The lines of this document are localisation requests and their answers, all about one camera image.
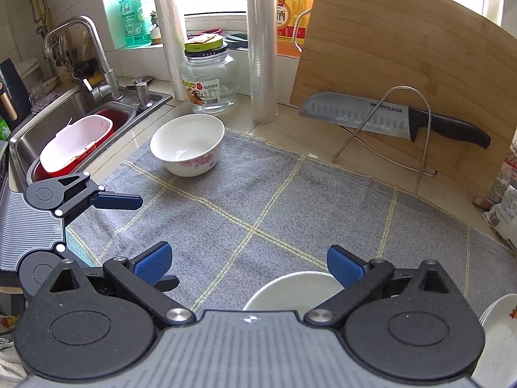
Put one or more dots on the bamboo cutting board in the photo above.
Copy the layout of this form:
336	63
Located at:
383	40

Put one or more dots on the steel sink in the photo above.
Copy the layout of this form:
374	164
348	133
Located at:
68	107

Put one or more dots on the white fruit-print plate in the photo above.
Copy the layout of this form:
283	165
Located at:
501	351

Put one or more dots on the orange cooking wine jug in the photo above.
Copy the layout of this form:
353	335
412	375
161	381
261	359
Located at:
289	16

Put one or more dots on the steel faucet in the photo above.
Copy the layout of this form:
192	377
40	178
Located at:
99	48

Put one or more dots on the white ceramic bowl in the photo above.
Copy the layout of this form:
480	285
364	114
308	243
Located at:
291	291
190	161

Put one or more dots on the orange and white bag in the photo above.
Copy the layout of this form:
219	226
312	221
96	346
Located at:
507	178

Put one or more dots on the black container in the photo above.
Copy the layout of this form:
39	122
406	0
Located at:
14	93

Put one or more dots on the tall plastic wrap roll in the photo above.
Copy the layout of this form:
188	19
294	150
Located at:
262	48

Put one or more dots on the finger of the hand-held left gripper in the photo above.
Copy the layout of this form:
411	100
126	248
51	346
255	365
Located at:
169	282
117	202

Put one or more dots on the green dish soap bottle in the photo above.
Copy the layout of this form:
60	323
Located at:
133	16

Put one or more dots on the steel sink soap dispenser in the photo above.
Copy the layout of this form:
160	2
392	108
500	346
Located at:
142	93

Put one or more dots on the small potted plant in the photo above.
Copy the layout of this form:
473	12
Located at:
155	32

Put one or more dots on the grey round lid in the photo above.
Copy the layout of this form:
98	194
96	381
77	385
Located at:
237	40

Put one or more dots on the white plastic basket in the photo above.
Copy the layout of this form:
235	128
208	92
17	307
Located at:
76	141

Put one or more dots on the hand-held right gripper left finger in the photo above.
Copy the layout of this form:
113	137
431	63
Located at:
153	260

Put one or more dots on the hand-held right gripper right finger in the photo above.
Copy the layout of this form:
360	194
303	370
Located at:
343	264

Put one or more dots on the grey checked cloth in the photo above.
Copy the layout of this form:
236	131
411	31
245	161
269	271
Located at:
282	194

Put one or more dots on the red plastic basin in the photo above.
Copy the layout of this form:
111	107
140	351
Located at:
119	117

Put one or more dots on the short plastic wrap roll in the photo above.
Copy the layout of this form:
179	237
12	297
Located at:
171	40

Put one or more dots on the white and blue bag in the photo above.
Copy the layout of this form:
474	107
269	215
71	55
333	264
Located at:
507	222

